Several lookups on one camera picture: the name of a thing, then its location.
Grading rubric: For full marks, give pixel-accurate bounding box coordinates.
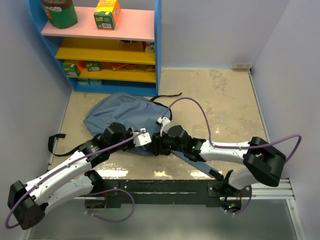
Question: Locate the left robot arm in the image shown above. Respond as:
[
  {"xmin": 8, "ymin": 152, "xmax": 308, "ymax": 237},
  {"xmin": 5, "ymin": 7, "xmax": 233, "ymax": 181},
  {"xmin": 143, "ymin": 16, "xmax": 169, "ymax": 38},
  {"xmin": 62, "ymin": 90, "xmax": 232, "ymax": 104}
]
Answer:
[{"xmin": 4, "ymin": 122, "xmax": 151, "ymax": 230}]

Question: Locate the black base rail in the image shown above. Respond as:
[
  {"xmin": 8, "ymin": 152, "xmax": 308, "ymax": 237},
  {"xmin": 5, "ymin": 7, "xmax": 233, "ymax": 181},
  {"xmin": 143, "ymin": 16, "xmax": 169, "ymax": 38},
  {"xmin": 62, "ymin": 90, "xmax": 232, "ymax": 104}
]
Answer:
[{"xmin": 95, "ymin": 179, "xmax": 252, "ymax": 208}]

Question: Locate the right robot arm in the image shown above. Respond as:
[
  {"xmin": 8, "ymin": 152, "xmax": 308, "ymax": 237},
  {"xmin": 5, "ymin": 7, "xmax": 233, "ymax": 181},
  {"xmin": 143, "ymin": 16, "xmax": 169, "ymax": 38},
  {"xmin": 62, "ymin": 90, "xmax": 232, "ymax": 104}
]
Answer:
[{"xmin": 146, "ymin": 125, "xmax": 286, "ymax": 197}]

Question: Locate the small green box on shelf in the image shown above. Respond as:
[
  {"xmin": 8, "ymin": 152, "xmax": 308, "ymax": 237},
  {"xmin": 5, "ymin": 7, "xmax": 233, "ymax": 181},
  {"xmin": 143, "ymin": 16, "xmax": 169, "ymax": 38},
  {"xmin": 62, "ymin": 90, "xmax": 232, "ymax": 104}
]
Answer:
[{"xmin": 85, "ymin": 61, "xmax": 102, "ymax": 72}]

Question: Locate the blue student backpack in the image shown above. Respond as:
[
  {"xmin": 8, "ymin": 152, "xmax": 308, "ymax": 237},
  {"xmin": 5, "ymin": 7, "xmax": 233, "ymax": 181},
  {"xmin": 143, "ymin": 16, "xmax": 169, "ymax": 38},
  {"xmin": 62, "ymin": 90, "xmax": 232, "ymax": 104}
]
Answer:
[{"xmin": 47, "ymin": 91, "xmax": 225, "ymax": 181}]

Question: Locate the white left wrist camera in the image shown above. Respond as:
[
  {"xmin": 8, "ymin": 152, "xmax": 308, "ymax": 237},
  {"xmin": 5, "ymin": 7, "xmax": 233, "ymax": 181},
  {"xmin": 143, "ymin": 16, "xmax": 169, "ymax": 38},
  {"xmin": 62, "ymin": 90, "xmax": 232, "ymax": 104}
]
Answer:
[{"xmin": 132, "ymin": 128, "xmax": 152, "ymax": 147}]

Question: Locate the yellow green carton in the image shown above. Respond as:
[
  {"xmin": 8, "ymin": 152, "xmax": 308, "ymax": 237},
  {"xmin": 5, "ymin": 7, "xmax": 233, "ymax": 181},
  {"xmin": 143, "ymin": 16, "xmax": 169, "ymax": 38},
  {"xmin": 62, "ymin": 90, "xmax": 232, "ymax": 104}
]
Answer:
[{"xmin": 93, "ymin": 0, "xmax": 121, "ymax": 30}]

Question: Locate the green brown canister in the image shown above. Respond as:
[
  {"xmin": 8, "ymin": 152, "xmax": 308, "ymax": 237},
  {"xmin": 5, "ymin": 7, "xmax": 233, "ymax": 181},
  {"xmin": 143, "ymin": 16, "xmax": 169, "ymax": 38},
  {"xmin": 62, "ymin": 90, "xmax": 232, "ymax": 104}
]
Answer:
[{"xmin": 41, "ymin": 0, "xmax": 78, "ymax": 29}]

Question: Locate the blue shelf unit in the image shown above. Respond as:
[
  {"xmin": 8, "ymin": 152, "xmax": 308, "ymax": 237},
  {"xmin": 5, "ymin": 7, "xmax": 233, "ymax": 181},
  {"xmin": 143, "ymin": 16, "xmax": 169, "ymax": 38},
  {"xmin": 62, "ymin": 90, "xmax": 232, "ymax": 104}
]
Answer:
[{"xmin": 26, "ymin": 0, "xmax": 162, "ymax": 97}]

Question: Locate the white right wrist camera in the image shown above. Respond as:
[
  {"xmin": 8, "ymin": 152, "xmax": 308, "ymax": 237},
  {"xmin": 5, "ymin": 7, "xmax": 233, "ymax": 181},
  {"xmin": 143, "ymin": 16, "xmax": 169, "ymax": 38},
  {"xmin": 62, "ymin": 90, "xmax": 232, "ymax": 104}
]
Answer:
[{"xmin": 156, "ymin": 116, "xmax": 171, "ymax": 137}]

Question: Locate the white wall label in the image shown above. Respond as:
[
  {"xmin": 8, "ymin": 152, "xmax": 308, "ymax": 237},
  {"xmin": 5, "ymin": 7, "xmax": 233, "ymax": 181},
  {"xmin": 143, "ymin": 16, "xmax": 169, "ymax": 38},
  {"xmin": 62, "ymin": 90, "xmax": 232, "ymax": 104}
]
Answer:
[{"xmin": 230, "ymin": 63, "xmax": 253, "ymax": 71}]

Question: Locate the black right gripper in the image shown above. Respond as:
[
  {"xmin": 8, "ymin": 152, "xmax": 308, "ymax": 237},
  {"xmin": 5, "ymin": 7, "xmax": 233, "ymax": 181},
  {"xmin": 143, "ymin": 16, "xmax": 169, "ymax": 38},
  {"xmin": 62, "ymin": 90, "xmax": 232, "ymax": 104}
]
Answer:
[{"xmin": 146, "ymin": 128, "xmax": 186, "ymax": 157}]

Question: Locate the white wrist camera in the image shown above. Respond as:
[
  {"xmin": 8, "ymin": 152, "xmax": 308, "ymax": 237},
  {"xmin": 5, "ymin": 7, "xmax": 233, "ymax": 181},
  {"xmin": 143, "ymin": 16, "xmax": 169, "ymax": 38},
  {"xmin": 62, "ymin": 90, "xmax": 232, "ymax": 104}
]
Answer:
[
  {"xmin": 132, "ymin": 128, "xmax": 152, "ymax": 147},
  {"xmin": 156, "ymin": 116, "xmax": 171, "ymax": 137}
]

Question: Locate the light blue tissue pack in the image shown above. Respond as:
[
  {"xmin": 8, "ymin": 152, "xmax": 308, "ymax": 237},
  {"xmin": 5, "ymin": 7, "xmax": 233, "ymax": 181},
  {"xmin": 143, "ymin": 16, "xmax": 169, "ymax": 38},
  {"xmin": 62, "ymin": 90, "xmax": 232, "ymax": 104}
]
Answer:
[{"xmin": 76, "ymin": 78, "xmax": 90, "ymax": 86}]

